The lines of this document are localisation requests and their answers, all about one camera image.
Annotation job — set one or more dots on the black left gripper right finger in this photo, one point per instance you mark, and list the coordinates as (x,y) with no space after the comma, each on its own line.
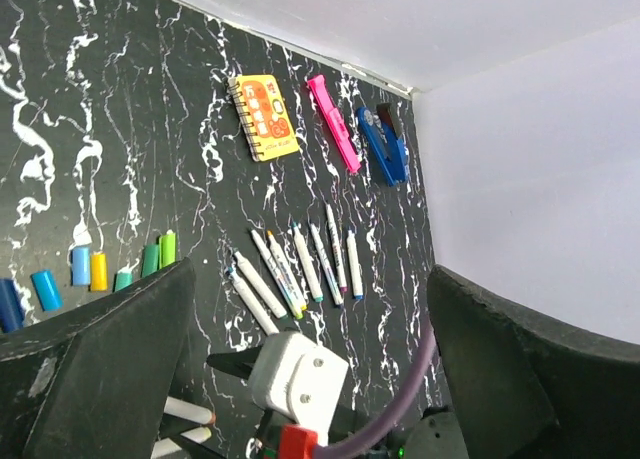
(526,385)

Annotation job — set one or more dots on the tan cap marker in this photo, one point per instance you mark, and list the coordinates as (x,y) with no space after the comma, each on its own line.
(188,411)

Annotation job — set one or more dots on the teal pen cap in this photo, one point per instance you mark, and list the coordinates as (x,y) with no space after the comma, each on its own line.
(123,279)

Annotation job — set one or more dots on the dark green pen cap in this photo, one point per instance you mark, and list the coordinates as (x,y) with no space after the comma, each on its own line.
(150,262)

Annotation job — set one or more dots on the yellow cap marker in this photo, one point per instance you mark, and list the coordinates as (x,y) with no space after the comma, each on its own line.
(282,262)

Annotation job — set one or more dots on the pale blue pen cap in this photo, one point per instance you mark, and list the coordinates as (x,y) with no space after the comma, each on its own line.
(80,266)

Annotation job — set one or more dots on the dark blue pen cap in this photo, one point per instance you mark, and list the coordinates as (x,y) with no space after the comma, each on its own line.
(10,310)

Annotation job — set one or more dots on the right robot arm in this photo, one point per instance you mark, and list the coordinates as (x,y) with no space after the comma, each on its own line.
(430,436)

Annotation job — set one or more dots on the dark green cap marker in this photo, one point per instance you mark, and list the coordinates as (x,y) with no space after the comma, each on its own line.
(259,285)

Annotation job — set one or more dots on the dark blue cap marker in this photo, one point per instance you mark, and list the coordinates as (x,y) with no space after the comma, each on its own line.
(354,263)

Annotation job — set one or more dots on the salmon cap marker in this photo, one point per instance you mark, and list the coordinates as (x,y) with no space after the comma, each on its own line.
(190,441)

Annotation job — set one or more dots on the teal cap marker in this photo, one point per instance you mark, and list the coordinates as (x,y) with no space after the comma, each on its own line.
(307,265)

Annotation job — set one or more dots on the blue stapler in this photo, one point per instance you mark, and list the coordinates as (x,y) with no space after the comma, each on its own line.
(383,134)

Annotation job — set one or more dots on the purple cap marker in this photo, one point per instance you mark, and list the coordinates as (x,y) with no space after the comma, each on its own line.
(337,249)

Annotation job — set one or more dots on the light blue cap marker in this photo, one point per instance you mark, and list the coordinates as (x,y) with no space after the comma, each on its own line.
(326,266)

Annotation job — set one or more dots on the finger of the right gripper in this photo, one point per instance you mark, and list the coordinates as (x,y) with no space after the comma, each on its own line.
(238,363)

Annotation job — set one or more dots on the yellow pen cap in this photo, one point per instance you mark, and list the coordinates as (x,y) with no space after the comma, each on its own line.
(98,272)

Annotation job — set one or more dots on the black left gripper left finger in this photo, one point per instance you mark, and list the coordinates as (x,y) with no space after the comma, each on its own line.
(92,382)

